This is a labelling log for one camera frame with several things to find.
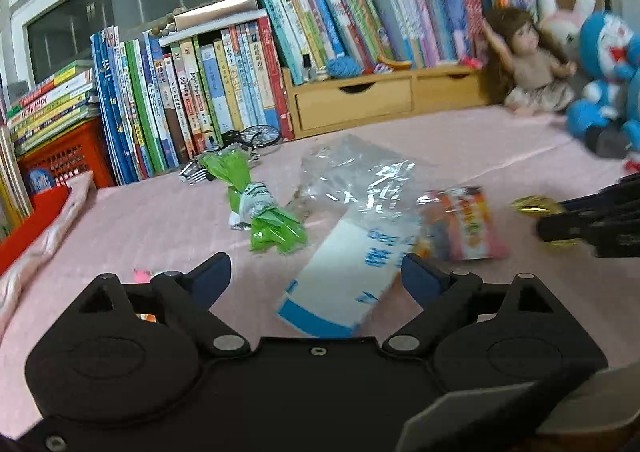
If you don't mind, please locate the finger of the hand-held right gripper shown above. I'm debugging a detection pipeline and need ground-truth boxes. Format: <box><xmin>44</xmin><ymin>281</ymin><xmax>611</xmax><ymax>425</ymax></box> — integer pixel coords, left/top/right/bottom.
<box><xmin>537</xmin><ymin>212</ymin><xmax>640</xmax><ymax>258</ymax></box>
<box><xmin>557</xmin><ymin>177</ymin><xmax>640</xmax><ymax>215</ymax></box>

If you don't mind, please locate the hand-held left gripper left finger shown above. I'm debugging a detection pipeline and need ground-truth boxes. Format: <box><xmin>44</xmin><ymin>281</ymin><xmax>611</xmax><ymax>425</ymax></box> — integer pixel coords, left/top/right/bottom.
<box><xmin>64</xmin><ymin>251</ymin><xmax>252</xmax><ymax>358</ymax></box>

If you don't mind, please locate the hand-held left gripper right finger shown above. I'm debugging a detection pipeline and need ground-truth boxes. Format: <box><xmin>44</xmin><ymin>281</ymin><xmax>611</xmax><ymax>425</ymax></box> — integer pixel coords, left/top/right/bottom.
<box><xmin>381</xmin><ymin>252</ymin><xmax>572</xmax><ymax>356</ymax></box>

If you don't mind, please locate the gold foil wrapper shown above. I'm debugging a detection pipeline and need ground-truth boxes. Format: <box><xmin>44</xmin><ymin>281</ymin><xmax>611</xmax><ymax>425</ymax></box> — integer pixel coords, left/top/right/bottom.
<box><xmin>509</xmin><ymin>194</ymin><xmax>583</xmax><ymax>249</ymax></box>

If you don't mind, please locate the white and blue carton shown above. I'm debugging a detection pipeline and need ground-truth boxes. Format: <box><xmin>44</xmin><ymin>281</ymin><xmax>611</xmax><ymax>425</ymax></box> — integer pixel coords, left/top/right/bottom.
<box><xmin>276</xmin><ymin>219</ymin><xmax>422</xmax><ymax>339</ymax></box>

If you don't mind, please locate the row of blue green books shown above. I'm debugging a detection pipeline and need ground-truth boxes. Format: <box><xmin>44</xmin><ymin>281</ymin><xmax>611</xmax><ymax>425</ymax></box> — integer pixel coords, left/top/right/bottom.
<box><xmin>90</xmin><ymin>16</ymin><xmax>296</xmax><ymax>185</ymax></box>

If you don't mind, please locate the row of thin beige books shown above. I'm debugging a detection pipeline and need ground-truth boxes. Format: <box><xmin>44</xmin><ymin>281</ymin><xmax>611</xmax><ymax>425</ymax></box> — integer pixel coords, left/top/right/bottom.
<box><xmin>0</xmin><ymin>124</ymin><xmax>36</xmax><ymax>243</ymax></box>

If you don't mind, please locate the stack of flat books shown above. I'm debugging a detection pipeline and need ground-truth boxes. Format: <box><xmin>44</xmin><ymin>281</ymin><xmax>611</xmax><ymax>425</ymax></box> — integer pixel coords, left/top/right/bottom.
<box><xmin>6</xmin><ymin>59</ymin><xmax>101</xmax><ymax>155</ymax></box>

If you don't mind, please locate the row of books on organizer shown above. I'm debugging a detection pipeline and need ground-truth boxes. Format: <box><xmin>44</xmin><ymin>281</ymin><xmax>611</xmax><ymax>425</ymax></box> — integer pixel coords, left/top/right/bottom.
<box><xmin>250</xmin><ymin>0</ymin><xmax>541</xmax><ymax>85</ymax></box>

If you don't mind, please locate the small colourful snack packet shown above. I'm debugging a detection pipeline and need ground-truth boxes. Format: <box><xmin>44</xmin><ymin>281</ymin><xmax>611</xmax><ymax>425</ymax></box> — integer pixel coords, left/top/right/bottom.
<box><xmin>417</xmin><ymin>185</ymin><xmax>510</xmax><ymax>263</ymax></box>

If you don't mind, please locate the green silver foil wrapper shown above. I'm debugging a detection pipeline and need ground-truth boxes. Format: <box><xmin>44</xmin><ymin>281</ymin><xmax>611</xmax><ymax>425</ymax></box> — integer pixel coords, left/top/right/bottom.
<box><xmin>200</xmin><ymin>144</ymin><xmax>309</xmax><ymax>255</ymax></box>

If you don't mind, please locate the clear plastic bag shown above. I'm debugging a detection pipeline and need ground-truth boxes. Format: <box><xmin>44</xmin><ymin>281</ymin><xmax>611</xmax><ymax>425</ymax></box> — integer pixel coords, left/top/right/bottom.
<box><xmin>299</xmin><ymin>134</ymin><xmax>418</xmax><ymax>233</ymax></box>

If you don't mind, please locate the black miniature bicycle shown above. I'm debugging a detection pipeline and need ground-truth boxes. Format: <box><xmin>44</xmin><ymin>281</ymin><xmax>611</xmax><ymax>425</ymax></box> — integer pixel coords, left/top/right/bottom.
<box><xmin>179</xmin><ymin>124</ymin><xmax>282</xmax><ymax>184</ymax></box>

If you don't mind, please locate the blue plush cat toy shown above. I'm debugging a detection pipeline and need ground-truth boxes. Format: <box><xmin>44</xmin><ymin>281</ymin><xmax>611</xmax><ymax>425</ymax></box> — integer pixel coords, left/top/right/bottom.
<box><xmin>565</xmin><ymin>9</ymin><xmax>640</xmax><ymax>173</ymax></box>

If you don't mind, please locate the brown-haired doll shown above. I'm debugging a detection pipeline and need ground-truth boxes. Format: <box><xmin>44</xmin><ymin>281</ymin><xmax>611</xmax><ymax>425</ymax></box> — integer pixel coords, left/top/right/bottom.
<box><xmin>482</xmin><ymin>7</ymin><xmax>578</xmax><ymax>114</ymax></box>

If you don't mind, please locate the folded pink cloth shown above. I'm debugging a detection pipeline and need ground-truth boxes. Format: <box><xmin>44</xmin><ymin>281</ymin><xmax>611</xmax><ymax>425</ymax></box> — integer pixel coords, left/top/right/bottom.
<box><xmin>0</xmin><ymin>171</ymin><xmax>97</xmax><ymax>343</ymax></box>

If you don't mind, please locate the white rabbit plush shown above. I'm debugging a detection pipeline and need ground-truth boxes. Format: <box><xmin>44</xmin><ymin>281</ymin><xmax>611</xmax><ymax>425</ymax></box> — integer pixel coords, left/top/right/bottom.
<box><xmin>537</xmin><ymin>0</ymin><xmax>601</xmax><ymax>50</ymax></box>

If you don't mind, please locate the wooden drawer organizer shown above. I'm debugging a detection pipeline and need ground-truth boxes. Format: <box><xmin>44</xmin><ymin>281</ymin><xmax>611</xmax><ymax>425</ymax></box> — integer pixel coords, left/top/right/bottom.
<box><xmin>281</xmin><ymin>63</ymin><xmax>493</xmax><ymax>140</ymax></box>

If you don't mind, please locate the red plastic basket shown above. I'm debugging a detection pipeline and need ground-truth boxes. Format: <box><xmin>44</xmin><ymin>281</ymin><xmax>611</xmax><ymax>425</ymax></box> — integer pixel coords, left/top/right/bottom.
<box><xmin>17</xmin><ymin>117</ymin><xmax>117</xmax><ymax>195</ymax></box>

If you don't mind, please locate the red tray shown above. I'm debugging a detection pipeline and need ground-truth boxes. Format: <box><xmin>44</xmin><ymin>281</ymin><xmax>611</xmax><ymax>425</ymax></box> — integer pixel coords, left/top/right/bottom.
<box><xmin>0</xmin><ymin>184</ymin><xmax>73</xmax><ymax>275</ymax></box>

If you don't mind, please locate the blue round tin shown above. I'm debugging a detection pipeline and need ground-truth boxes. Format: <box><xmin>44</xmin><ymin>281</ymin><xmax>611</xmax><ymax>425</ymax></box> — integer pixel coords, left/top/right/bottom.
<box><xmin>26</xmin><ymin>167</ymin><xmax>57</xmax><ymax>195</ymax></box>

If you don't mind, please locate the yellow red boat ornament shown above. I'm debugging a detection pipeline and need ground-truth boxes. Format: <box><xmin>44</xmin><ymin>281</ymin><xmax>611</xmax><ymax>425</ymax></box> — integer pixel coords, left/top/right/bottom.
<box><xmin>372</xmin><ymin>58</ymin><xmax>415</xmax><ymax>73</ymax></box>

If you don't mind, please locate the blue yarn ball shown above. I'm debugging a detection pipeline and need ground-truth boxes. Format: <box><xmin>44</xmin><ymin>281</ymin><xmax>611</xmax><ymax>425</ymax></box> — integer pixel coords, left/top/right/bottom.
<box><xmin>327</xmin><ymin>56</ymin><xmax>362</xmax><ymax>79</ymax></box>

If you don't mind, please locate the wooden bead string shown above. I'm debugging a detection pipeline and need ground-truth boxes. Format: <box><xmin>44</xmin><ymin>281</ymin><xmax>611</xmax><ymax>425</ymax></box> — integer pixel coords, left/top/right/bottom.
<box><xmin>149</xmin><ymin>7</ymin><xmax>177</xmax><ymax>38</ymax></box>

